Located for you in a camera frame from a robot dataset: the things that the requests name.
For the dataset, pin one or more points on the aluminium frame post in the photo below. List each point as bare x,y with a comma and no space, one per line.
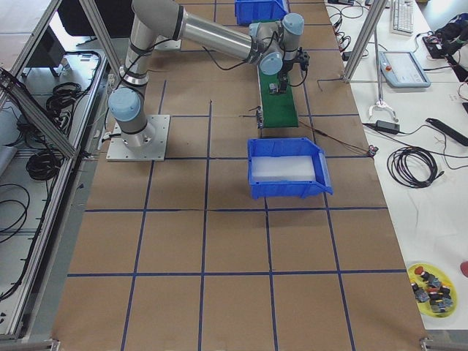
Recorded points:
367,29

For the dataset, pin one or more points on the white foam pad right bin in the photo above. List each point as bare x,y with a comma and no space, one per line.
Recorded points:
282,168

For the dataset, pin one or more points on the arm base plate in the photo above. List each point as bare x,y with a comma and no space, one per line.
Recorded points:
150,144

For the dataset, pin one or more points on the black power adapter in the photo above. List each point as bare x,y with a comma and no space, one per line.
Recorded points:
387,127

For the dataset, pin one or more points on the yellow plate of buttons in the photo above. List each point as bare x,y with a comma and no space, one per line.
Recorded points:
434,292

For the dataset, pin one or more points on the teach pendant tablet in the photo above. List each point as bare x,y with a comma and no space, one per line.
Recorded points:
401,69

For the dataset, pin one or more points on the blue right storage bin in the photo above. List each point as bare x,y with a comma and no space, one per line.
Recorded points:
289,147

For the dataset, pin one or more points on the blue storage bin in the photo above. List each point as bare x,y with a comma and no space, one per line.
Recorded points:
289,147
249,11

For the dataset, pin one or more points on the white keyboard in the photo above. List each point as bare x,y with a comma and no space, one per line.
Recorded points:
402,17

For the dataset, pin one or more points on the green conveyor belt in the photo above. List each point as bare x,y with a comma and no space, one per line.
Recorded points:
275,110

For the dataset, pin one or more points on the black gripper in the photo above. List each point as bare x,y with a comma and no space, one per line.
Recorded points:
287,69

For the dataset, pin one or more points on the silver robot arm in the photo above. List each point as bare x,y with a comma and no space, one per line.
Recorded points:
272,45

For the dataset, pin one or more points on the blue left storage bin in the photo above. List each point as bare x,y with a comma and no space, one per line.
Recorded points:
249,11

